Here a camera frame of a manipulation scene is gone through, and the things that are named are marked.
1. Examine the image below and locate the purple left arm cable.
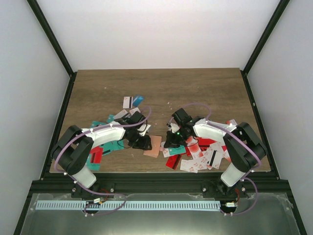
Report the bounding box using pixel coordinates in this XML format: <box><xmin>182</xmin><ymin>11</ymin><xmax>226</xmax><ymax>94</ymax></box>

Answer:
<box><xmin>53</xmin><ymin>105</ymin><xmax>152</xmax><ymax>217</ymax></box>

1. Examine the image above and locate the white card with stripe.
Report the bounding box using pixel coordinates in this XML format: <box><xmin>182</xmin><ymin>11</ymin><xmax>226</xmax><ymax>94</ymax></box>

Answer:
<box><xmin>123</xmin><ymin>96</ymin><xmax>133</xmax><ymax>109</ymax></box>

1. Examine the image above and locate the teal chip card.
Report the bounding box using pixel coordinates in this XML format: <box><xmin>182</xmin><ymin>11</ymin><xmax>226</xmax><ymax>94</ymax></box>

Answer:
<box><xmin>169</xmin><ymin>146</ymin><xmax>186</xmax><ymax>156</ymax></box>

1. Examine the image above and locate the black aluminium frame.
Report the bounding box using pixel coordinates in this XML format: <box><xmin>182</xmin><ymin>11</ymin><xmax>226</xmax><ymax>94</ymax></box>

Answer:
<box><xmin>14</xmin><ymin>0</ymin><xmax>307</xmax><ymax>235</ymax></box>

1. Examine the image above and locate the blue card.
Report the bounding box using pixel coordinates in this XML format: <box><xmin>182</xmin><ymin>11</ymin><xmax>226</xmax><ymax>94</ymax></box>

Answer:
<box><xmin>133</xmin><ymin>95</ymin><xmax>144</xmax><ymax>107</ymax></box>

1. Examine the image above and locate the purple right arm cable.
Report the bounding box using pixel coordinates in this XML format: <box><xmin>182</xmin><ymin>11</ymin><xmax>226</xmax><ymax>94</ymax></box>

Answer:
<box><xmin>168</xmin><ymin>102</ymin><xmax>262</xmax><ymax>216</ymax></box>

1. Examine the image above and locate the red card with stripe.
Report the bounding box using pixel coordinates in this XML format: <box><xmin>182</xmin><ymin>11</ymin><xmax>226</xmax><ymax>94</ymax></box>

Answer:
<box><xmin>166</xmin><ymin>154</ymin><xmax>181</xmax><ymax>170</ymax></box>

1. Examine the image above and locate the light blue slotted rail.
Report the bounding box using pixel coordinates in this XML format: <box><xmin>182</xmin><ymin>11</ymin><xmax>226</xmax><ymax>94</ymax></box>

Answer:
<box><xmin>35</xmin><ymin>200</ymin><xmax>221</xmax><ymax>212</ymax></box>

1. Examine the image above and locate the white red corner card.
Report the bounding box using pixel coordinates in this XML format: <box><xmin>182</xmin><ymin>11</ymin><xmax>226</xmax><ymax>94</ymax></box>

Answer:
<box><xmin>226</xmin><ymin>119</ymin><xmax>238</xmax><ymax>127</ymax></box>

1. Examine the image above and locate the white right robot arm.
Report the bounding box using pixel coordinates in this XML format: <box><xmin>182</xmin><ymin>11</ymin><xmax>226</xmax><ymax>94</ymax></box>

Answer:
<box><xmin>163</xmin><ymin>108</ymin><xmax>268</xmax><ymax>197</ymax></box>

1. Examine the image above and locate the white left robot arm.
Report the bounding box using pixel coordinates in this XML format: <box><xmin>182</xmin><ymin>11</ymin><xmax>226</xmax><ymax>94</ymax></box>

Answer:
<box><xmin>50</xmin><ymin>111</ymin><xmax>152</xmax><ymax>198</ymax></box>

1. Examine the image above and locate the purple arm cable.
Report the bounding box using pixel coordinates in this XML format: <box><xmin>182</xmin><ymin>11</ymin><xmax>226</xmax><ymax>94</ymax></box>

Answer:
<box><xmin>168</xmin><ymin>102</ymin><xmax>262</xmax><ymax>216</ymax></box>
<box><xmin>53</xmin><ymin>105</ymin><xmax>152</xmax><ymax>217</ymax></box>

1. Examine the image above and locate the pink leather card holder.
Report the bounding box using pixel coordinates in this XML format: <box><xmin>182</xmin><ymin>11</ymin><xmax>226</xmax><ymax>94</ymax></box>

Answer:
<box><xmin>143</xmin><ymin>136</ymin><xmax>162</xmax><ymax>158</ymax></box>

